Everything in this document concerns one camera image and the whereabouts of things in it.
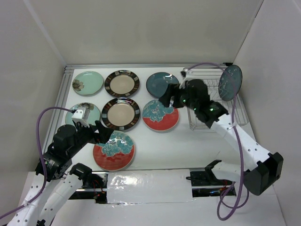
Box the dark teal plate back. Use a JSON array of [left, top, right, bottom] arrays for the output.
[[146, 72, 179, 98]]

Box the black rim beige plate back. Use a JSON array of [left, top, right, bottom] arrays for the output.
[[104, 70, 140, 97]]

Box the white tape sheet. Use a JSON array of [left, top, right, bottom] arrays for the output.
[[107, 169, 193, 204]]

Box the dark teal plate front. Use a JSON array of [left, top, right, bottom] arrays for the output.
[[218, 65, 243, 101]]

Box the mint floral plate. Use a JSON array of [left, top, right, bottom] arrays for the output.
[[71, 71, 104, 96], [65, 102, 101, 125]]

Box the dark teal plate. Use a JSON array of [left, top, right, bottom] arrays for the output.
[[218, 65, 243, 101], [146, 72, 179, 98]]

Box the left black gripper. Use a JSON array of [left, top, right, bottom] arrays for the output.
[[69, 120, 114, 156]]

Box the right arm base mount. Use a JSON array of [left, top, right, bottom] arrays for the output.
[[186, 170, 232, 198]]

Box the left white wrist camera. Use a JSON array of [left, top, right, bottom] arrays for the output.
[[71, 107, 90, 127]]

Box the black rim beige plate front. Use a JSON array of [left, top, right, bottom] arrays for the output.
[[101, 97, 141, 131]]

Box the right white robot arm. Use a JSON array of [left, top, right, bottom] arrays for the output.
[[159, 79, 284, 196]]

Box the mint floral plate front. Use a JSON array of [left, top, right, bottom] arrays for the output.
[[65, 102, 101, 125]]

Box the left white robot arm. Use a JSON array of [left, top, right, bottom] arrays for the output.
[[8, 121, 113, 226]]

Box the red teal plate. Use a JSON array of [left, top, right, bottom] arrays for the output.
[[93, 131, 135, 171], [142, 99, 180, 131]]

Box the red teal plate front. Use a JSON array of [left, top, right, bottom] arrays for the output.
[[93, 131, 135, 171]]

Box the black rim beige plate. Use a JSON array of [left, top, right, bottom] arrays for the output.
[[101, 97, 141, 131], [104, 70, 140, 97]]

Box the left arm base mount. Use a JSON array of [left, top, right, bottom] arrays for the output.
[[69, 171, 108, 204]]

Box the mint floral plate back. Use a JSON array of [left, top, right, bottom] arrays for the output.
[[71, 71, 104, 96]]

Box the metal wire dish rack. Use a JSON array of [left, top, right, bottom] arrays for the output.
[[191, 68, 249, 126]]

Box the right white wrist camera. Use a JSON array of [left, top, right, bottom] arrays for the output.
[[179, 69, 195, 89]]

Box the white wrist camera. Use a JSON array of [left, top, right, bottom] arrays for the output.
[[71, 107, 90, 127], [179, 69, 195, 89]]

